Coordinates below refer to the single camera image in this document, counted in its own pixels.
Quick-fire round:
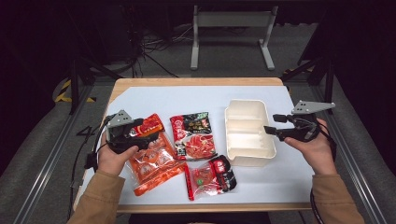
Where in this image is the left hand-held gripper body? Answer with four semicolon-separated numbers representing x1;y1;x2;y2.
106;109;150;155

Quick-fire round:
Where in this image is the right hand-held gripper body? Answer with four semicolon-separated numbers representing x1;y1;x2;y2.
283;100;336;144

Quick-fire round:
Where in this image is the cream divided plastic box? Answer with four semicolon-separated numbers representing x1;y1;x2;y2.
224;99;277;167

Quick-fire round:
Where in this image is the large orange food packet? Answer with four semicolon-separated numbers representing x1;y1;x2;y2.
125;113;188;197

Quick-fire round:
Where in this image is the red and black food packet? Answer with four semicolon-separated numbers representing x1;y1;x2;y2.
169;111;218;161

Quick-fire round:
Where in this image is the small clear red food packet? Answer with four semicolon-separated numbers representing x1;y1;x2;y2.
184;154;237;202

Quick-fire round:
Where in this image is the person's left hand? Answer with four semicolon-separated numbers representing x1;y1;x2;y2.
97;133;140;176

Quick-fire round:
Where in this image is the person's right hand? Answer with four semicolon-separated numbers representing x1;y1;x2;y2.
283;119;339;175

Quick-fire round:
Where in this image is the black metal stand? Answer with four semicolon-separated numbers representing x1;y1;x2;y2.
64;6;123;115
281;55;336;115

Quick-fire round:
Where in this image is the white table mat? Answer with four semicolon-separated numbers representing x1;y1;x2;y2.
76;85;316;206

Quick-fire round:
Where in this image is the yellow black hazard tape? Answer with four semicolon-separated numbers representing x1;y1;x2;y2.
55;78;96;104

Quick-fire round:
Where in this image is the white metal stand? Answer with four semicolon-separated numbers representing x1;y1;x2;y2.
190;5;279;71

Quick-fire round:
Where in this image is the bundle of floor cables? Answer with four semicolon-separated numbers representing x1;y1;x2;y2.
120;6;194;78

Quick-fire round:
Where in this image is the right hand-held gripper cable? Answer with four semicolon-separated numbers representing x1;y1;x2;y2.
309;125;338;224

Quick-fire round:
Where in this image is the aluminium floor rail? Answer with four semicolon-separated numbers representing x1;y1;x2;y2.
311;83;389;224
12;85;94;224

